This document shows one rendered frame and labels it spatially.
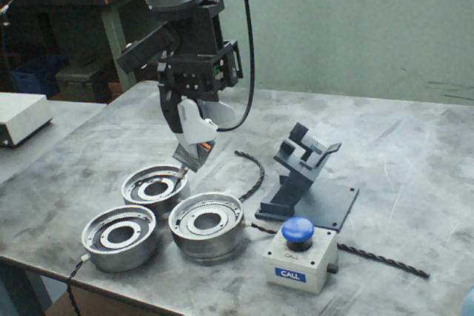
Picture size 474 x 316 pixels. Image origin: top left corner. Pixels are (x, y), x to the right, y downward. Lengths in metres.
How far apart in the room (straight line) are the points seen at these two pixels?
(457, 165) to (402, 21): 1.42
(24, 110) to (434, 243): 1.08
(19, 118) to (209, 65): 0.92
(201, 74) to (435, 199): 0.38
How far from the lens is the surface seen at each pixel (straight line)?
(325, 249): 0.68
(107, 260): 0.77
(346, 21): 2.34
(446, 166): 0.91
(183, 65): 0.66
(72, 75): 2.71
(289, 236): 0.67
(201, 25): 0.65
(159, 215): 0.85
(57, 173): 1.07
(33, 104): 1.53
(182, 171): 0.80
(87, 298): 1.16
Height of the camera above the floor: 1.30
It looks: 30 degrees down
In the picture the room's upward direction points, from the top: 10 degrees counter-clockwise
